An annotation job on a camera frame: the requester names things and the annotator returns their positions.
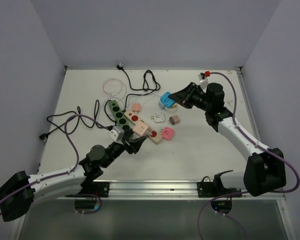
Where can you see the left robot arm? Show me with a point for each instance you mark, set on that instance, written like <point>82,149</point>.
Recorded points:
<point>23,191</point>

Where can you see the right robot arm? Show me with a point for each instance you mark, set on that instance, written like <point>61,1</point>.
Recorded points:
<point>264,171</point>

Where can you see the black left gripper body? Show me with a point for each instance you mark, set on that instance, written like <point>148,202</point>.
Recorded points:
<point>114,151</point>

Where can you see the blue round adapter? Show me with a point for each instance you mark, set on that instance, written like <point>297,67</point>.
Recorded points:
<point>165,102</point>

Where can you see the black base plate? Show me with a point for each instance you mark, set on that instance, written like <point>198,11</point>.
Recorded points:
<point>206,188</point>
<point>100,188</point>

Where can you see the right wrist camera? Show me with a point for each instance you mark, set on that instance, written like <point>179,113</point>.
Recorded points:
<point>203,79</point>

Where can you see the white socket adapter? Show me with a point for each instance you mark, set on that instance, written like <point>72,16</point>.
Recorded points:
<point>158,117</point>

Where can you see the aluminium front rail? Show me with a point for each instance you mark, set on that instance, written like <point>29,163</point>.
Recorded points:
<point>121,189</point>

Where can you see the beige cube socket adapter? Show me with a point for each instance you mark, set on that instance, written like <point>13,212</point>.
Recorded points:
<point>142,129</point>

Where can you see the brown plug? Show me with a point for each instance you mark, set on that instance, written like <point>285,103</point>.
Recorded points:
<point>173,120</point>

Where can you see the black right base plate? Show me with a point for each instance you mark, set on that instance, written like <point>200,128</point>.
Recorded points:
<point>206,188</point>

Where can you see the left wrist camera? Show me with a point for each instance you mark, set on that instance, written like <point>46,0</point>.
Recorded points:
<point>116,134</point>

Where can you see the beige power strip red sockets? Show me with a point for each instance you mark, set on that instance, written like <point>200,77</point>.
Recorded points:
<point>133,117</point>

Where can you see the pink USB charger cube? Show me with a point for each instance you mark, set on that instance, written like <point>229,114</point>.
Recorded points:
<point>136,107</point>

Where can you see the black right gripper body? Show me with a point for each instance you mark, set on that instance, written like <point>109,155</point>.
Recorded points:
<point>197,100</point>

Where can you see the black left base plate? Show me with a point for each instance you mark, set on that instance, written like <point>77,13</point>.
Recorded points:
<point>100,188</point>

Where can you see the green power strip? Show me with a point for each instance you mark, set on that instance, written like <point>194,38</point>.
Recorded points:
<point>118,114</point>

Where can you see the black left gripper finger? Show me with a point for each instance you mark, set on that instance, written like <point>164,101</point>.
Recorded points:
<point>127,137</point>
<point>135,144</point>

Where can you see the pink socket adapter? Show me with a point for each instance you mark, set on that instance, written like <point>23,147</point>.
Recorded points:
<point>167,133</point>

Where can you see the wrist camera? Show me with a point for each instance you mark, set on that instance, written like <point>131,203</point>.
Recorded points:
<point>116,134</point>
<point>203,79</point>

